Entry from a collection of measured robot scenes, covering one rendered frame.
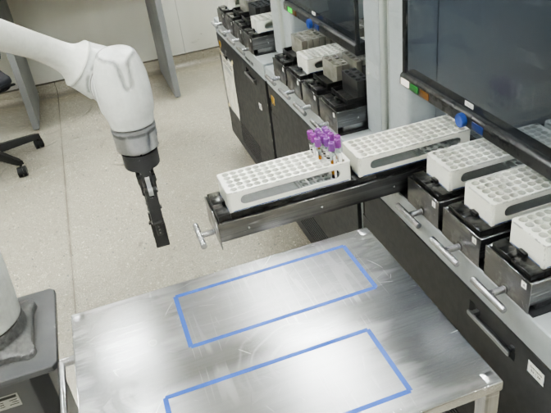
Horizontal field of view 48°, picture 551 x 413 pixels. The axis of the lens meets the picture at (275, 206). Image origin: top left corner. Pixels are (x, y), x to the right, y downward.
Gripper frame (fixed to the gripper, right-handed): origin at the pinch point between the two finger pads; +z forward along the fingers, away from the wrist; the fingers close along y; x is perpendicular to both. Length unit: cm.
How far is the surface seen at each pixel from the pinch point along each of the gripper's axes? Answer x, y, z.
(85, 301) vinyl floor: 32, 90, 80
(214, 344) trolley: -2.7, -43.7, -2.3
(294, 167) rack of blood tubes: -33.1, -1.2, -7.3
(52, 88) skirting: 38, 350, 73
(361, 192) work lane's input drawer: -46.8, -6.7, 0.7
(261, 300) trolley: -13.1, -36.6, -2.5
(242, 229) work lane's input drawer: -17.6, -6.7, 1.8
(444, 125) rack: -73, 1, -7
